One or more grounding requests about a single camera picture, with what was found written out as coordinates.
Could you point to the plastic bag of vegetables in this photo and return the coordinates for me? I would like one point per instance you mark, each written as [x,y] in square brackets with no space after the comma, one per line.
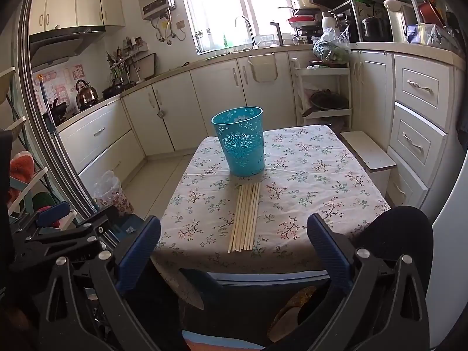
[329,49]

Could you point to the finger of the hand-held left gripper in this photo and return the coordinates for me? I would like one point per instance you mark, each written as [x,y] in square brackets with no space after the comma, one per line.
[55,212]
[91,226]

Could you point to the chrome curved faucet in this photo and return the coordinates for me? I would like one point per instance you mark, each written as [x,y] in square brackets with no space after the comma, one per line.
[251,31]

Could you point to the transparent plastic bag on floor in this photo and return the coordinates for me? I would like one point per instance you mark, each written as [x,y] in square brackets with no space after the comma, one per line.
[113,197]

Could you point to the teal perforated plastic basket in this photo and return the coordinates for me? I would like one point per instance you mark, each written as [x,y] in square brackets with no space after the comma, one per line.
[241,153]

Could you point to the wall utensil rack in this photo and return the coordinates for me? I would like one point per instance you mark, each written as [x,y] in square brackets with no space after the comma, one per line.
[126,58]

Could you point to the person's left leg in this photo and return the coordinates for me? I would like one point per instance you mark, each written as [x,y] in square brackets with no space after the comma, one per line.
[164,318]

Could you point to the black wok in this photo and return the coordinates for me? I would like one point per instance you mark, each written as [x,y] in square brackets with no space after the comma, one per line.
[58,109]

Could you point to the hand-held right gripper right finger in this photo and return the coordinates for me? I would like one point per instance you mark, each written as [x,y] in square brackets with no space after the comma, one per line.
[329,248]

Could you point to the white jug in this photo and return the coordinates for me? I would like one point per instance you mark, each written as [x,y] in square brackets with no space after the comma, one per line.
[329,23]

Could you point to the white cutting board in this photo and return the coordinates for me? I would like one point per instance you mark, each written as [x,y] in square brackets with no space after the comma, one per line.
[147,66]

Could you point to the window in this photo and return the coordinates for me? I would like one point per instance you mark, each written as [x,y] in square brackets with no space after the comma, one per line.
[237,3]

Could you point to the white tiered rack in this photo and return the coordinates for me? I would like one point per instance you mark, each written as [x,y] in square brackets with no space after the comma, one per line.
[298,91]

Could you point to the blue box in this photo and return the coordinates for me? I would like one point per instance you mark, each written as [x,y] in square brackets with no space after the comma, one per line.
[415,33]

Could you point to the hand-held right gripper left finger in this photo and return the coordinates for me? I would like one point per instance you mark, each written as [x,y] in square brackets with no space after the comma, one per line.
[140,245]

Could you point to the black pot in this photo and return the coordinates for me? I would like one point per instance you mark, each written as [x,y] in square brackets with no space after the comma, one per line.
[113,91]

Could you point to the person's right leg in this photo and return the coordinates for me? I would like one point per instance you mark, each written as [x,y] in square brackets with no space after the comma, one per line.
[398,226]

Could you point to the stack of dishes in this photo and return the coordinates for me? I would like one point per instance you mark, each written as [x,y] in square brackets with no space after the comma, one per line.
[303,20]

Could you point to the white electric thermos pot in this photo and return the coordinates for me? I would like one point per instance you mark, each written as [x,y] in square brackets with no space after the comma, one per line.
[396,22]

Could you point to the dark blue booklet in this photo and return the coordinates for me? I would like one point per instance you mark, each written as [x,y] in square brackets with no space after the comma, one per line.
[126,228]

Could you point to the floral tablecloth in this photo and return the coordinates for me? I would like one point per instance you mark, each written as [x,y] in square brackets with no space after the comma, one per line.
[310,190]

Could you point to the person's leg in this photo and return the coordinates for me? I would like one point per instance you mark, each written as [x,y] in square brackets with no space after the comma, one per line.
[398,226]
[164,318]

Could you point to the metal kettle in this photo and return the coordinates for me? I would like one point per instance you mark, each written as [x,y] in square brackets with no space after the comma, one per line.
[87,97]

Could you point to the silver sliding door frame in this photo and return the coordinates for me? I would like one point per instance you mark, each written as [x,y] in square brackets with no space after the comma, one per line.
[40,135]

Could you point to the pink wall stickers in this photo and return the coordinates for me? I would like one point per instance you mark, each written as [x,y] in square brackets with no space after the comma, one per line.
[62,87]

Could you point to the row of wooden chopsticks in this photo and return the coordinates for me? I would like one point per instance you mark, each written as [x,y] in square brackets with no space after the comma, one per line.
[243,219]

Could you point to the red pan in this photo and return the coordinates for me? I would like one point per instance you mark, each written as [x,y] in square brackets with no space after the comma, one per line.
[429,12]

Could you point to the white upper cabinets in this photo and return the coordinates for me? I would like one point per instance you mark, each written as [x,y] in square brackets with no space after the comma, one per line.
[62,5]

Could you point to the white stool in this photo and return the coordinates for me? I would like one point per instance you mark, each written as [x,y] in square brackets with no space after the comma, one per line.
[365,150]

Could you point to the white hanging door bin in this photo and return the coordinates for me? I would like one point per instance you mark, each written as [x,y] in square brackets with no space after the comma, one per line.
[261,67]

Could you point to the range hood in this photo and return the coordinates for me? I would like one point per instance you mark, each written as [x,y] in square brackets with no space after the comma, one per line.
[62,44]

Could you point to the white folding shelf rack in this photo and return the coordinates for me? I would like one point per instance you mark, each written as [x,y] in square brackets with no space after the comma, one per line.
[22,186]

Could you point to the white kitchen base cabinets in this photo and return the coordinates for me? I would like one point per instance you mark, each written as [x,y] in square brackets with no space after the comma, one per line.
[212,95]

